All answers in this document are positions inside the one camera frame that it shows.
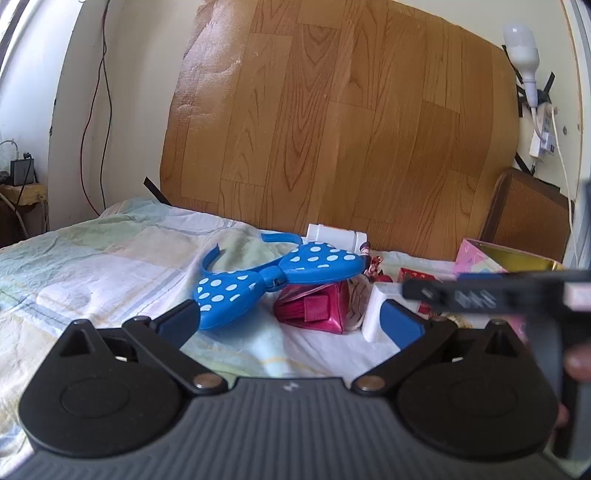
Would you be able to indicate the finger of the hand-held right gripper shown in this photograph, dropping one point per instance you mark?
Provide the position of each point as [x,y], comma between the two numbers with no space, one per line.
[461,297]

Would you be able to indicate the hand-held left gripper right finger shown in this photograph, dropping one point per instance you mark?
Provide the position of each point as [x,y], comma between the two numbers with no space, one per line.
[400,323]

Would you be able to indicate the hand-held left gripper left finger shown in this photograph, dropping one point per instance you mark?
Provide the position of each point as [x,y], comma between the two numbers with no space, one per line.
[180,319]

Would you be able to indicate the pink box with gold inside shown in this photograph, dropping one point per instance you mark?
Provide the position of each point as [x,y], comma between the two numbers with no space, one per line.
[475,258]

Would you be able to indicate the magenta pouch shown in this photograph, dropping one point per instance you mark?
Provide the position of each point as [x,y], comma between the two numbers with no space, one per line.
[314,309]

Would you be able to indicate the blue polka dot bow headband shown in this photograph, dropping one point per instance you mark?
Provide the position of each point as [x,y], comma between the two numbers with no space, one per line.
[314,263]

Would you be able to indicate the white plastic bottle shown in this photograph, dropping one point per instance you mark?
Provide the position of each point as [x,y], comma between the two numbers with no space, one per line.
[332,234]

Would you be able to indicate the person's right hand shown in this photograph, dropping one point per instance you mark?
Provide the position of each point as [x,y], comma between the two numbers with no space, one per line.
[581,363]

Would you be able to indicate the white box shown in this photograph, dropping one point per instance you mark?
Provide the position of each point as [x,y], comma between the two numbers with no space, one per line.
[371,318]

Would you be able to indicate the red box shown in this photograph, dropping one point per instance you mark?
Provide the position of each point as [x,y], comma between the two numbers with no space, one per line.
[413,274]

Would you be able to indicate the brown board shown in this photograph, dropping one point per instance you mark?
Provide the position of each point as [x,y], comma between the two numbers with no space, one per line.
[526,217]

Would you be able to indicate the wooden shelf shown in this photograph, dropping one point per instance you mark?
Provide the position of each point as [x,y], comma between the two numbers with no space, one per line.
[27,194]

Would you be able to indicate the large brown cardboard box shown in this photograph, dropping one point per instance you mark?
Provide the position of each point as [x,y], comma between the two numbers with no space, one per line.
[346,115]

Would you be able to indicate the black device box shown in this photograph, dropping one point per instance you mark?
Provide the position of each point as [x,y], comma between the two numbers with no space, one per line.
[23,171]

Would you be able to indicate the white light bulb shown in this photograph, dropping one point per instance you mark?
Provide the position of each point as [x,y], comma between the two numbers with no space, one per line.
[519,46]

